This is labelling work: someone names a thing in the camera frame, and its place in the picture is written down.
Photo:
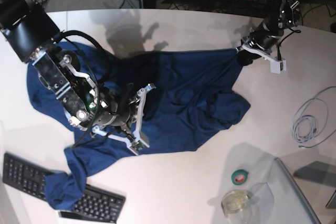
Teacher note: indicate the clear tape dispenser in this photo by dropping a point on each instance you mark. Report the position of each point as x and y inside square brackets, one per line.
[236, 207]

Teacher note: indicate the dark blue t-shirt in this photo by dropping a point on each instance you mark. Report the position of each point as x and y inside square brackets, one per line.
[192, 101]

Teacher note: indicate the green tape roll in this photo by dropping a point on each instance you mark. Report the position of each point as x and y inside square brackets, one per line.
[239, 177]

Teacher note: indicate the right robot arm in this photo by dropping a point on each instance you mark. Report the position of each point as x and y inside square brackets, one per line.
[34, 37]

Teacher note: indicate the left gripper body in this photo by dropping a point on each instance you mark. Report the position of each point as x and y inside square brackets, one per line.
[264, 38]

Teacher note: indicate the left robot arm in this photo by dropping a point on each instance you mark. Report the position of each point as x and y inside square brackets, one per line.
[277, 26]

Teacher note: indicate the black computer keyboard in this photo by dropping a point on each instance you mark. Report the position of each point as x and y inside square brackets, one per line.
[95, 204]

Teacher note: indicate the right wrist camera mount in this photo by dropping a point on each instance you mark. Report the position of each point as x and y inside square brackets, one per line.
[136, 124]

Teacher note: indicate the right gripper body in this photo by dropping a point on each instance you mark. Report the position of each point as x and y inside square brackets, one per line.
[116, 111]

